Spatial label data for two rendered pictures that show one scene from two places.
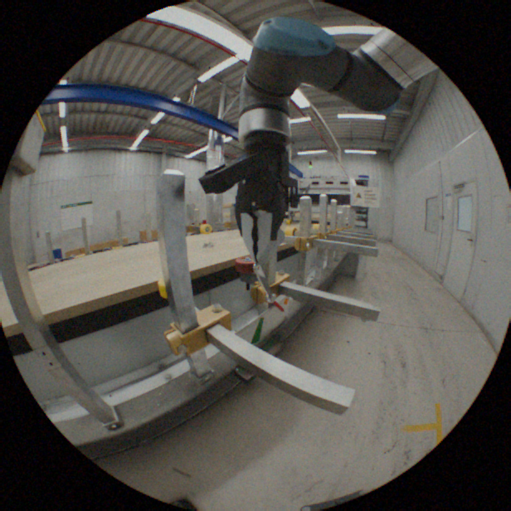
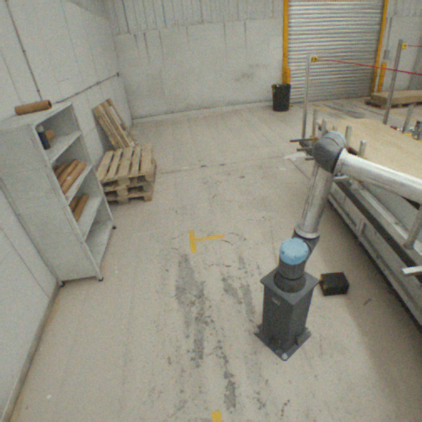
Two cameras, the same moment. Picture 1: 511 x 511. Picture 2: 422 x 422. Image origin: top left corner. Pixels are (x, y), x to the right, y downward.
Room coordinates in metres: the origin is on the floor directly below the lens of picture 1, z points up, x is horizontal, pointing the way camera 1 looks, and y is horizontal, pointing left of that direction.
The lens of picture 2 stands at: (0.12, -1.29, 1.84)
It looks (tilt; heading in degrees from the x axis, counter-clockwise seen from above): 34 degrees down; 143
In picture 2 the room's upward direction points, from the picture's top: 7 degrees counter-clockwise
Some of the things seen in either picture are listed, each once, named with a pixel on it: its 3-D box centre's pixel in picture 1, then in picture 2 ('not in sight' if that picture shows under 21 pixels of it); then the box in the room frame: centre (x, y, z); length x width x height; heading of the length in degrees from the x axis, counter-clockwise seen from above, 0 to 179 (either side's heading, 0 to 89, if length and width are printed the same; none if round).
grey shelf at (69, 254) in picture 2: not in sight; (64, 194); (-2.46, -1.08, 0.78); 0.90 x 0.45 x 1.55; 147
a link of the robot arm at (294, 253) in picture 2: not in sight; (293, 256); (-0.43, -0.33, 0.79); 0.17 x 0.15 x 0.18; 102
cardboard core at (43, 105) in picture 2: not in sight; (33, 107); (-2.55, -1.02, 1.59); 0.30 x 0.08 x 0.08; 57
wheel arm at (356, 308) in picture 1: (300, 294); not in sight; (0.39, -0.13, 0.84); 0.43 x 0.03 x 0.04; 51
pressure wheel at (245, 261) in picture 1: (247, 274); not in sight; (0.52, 0.03, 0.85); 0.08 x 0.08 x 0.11
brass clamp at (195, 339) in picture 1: (198, 330); not in sight; (0.24, 0.11, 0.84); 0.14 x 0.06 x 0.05; 141
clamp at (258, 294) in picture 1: (270, 286); not in sight; (0.43, -0.04, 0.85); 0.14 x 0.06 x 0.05; 141
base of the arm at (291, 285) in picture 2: not in sight; (290, 275); (-0.43, -0.34, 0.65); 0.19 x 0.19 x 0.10
